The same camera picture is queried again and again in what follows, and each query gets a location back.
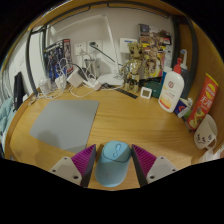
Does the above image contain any clear plastic jar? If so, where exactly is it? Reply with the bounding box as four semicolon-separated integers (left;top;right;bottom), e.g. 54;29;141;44
39;77;54;96

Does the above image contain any grey mouse pad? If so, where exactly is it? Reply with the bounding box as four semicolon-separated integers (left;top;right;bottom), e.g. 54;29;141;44
29;99;101;154

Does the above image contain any dark bottle with white nozzle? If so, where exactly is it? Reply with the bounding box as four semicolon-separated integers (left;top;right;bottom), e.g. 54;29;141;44
178;49;191;99

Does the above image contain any white power strip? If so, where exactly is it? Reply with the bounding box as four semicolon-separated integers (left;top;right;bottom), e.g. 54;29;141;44
83;78;103;92

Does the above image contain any black bag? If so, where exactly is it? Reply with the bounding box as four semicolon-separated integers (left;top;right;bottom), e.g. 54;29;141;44
13;71;27;112

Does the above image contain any red chips can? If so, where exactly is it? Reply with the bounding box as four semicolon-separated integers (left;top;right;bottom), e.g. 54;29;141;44
186;72;219;131

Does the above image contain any small white power adapter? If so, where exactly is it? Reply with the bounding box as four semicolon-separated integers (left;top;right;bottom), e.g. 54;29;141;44
54;75;67;90

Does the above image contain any white mug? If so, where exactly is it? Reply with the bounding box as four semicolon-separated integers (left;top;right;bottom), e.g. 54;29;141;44
193;113;218;150

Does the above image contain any teal bedding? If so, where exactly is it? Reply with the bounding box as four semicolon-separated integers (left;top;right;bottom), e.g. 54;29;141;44
0;97;17;148

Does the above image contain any small blue white box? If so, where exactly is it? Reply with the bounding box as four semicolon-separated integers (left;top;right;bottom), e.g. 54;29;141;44
173;98;191;118

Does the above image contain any dark green round case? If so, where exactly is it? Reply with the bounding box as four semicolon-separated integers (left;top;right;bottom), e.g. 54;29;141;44
145;79;164;99

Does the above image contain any white wall socket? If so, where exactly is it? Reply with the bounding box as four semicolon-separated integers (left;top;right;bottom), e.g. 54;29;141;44
74;41;88;56
87;39;104;54

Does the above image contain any clear plastic container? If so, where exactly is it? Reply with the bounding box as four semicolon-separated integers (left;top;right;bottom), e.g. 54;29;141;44
199;143;224;164

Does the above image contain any light blue computer mouse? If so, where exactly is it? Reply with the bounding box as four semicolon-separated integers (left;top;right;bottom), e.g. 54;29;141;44
94;140;132;188

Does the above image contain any white wall-mounted box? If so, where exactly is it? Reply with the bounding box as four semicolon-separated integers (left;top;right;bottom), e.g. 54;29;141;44
119;37;138;54

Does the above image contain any small white cube clock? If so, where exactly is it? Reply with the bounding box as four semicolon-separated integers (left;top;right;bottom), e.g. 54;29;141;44
139;86;153;100

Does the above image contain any colourful wall poster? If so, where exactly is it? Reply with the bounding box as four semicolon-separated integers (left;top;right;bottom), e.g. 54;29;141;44
138;23;173;73

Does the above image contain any white red-pump lotion bottle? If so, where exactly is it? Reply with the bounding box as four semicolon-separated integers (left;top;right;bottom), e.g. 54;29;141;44
157;57;185;114

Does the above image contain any large white power adapter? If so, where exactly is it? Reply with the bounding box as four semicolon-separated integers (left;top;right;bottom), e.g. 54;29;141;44
66;68;85;89

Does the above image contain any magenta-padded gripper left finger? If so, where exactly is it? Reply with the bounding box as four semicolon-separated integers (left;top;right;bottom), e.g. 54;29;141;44
48;143;97;188

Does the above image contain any blue robot model kit box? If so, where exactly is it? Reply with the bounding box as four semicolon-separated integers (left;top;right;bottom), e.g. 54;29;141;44
43;38;74;84

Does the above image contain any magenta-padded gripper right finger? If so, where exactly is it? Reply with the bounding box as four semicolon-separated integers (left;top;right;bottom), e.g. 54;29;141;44
130;143;179;188

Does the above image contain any grey metal frame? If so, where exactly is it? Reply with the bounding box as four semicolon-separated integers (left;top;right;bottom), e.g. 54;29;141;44
24;3;201;99

